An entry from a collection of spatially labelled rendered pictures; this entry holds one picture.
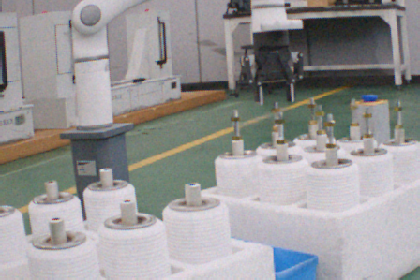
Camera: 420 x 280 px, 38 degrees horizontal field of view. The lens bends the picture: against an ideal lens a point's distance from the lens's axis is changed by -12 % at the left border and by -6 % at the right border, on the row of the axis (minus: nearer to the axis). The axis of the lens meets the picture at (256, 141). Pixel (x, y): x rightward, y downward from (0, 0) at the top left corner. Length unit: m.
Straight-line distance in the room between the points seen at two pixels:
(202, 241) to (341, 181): 0.32
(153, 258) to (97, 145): 0.75
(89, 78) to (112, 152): 0.19
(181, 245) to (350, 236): 0.32
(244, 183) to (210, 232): 0.39
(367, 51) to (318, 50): 0.50
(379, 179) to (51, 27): 2.94
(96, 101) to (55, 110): 2.33
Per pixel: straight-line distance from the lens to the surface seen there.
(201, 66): 6.97
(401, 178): 1.33
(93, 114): 1.59
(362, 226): 1.14
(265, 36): 1.36
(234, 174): 1.29
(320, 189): 1.14
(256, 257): 0.95
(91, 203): 1.11
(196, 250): 0.92
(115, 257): 0.86
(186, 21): 7.04
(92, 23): 1.58
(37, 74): 4.00
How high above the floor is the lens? 0.48
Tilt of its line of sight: 9 degrees down
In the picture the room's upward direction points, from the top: 4 degrees counter-clockwise
